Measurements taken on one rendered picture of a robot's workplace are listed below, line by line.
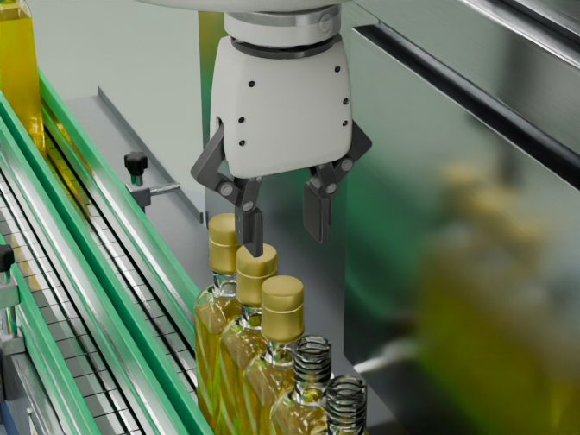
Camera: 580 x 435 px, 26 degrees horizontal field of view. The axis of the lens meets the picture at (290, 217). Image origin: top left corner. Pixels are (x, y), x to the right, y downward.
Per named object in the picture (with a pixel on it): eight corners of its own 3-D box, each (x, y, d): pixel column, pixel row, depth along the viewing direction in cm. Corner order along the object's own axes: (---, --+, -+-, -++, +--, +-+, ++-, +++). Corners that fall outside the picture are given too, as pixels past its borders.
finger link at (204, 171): (261, 86, 92) (290, 143, 95) (173, 143, 91) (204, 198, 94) (267, 92, 91) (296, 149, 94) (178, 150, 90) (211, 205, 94)
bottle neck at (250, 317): (280, 324, 108) (280, 276, 106) (249, 332, 107) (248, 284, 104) (266, 306, 110) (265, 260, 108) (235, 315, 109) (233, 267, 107)
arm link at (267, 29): (317, -32, 94) (316, 6, 95) (205, -16, 91) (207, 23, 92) (368, 2, 87) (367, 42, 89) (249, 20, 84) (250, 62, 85)
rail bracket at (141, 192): (186, 246, 163) (182, 154, 156) (136, 257, 160) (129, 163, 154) (176, 232, 166) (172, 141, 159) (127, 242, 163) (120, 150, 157)
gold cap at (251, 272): (238, 309, 106) (237, 264, 103) (234, 286, 109) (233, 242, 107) (280, 305, 106) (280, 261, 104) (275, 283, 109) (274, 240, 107)
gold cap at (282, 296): (311, 337, 102) (312, 291, 100) (271, 347, 101) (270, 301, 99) (293, 315, 105) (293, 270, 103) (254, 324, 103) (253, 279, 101)
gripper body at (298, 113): (324, -4, 95) (323, 131, 100) (197, 15, 91) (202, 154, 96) (370, 28, 89) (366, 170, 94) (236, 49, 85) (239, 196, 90)
